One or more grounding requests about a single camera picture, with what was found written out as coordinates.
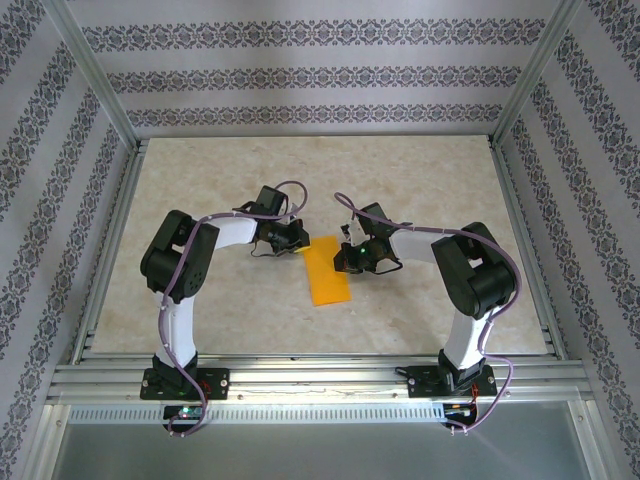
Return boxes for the orange paper sheet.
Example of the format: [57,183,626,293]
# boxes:
[302,234,354,307]

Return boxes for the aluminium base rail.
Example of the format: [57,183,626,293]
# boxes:
[47,352,591,405]

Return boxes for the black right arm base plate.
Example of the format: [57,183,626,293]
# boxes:
[407,364,497,400]

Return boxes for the aluminium side rail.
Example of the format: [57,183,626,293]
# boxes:
[487,137,571,361]
[72,139,150,365]

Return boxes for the slotted grey cable duct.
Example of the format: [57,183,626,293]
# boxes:
[67,403,447,425]

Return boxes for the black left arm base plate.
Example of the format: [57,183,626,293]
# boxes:
[141,367,231,401]

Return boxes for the aluminium corner post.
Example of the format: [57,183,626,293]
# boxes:
[42,0,141,151]
[492,0,586,149]

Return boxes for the aluminium lower frame bar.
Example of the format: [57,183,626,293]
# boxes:
[569,399,604,480]
[39,403,71,480]

